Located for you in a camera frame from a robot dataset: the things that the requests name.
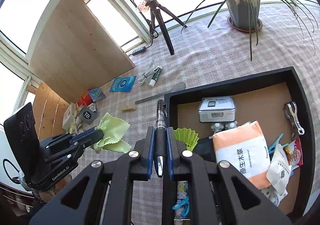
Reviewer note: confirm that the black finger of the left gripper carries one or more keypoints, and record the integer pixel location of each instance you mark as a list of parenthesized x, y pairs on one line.
[(89, 140)]

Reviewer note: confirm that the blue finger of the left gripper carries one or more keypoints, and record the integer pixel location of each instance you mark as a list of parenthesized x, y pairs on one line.
[(80, 136)]

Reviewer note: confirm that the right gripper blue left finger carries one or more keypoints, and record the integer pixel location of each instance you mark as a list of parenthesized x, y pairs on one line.
[(147, 153)]

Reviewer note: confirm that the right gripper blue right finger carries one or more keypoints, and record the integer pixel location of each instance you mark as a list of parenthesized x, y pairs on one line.
[(173, 155)]

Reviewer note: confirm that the black ballpoint pen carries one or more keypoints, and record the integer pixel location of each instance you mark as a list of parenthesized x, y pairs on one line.
[(160, 152)]

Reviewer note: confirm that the green cleaning cloth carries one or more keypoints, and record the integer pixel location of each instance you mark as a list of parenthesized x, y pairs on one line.
[(113, 130)]

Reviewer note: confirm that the silver tin box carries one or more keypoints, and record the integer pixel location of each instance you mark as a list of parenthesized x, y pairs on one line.
[(217, 109)]

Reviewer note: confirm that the white paper sachet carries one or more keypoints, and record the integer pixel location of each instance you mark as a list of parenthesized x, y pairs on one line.
[(279, 172)]

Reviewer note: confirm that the red coffee mix sachet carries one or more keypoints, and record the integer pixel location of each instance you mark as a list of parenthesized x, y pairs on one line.
[(294, 153)]

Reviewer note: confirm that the metal clip wrench tool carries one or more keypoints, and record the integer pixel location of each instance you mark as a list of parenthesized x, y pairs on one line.
[(290, 111)]

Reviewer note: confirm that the white small box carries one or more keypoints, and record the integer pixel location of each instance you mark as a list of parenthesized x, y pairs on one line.
[(68, 116)]

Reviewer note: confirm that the grey square card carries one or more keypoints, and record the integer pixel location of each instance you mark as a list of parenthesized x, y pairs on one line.
[(86, 115)]

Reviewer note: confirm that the yellow plastic shuttlecock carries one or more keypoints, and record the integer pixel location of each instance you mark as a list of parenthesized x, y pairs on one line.
[(188, 136)]

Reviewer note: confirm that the wooden slat panel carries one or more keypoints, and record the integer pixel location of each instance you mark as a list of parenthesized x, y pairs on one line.
[(48, 110)]

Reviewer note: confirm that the red packet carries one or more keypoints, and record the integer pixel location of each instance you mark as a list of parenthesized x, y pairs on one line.
[(85, 100)]

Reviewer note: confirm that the blue picture card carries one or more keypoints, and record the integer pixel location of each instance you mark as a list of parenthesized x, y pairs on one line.
[(96, 94)]

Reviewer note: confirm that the wooden clothespin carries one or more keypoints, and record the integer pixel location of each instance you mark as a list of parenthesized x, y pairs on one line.
[(128, 108)]

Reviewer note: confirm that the white bead cluster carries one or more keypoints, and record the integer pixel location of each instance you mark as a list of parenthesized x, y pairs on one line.
[(221, 126)]

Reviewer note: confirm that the blue wet wipe packet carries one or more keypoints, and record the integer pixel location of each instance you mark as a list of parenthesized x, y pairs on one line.
[(123, 84)]

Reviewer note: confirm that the metal spoon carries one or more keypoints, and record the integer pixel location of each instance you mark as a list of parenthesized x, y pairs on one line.
[(176, 88)]

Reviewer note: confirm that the orange tissue pack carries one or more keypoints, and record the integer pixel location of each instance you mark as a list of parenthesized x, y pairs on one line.
[(246, 149)]

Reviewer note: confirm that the green white glue stick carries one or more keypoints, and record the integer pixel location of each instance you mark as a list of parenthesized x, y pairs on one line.
[(155, 77)]

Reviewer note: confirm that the large wooden board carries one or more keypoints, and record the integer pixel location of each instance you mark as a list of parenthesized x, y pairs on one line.
[(74, 52)]

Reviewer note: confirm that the black storage tray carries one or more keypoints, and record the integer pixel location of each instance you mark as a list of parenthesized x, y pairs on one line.
[(259, 101)]

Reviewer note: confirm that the blue plastic clothespin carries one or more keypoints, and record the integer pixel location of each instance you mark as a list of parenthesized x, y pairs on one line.
[(272, 147)]

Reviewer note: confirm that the pink checkered tablecloth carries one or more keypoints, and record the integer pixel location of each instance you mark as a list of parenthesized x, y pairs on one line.
[(204, 56)]

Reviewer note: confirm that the black tripod stand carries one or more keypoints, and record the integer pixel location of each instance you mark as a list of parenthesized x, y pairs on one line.
[(155, 10)]

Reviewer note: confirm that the potted spider plant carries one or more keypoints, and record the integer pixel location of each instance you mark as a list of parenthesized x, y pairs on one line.
[(244, 15)]

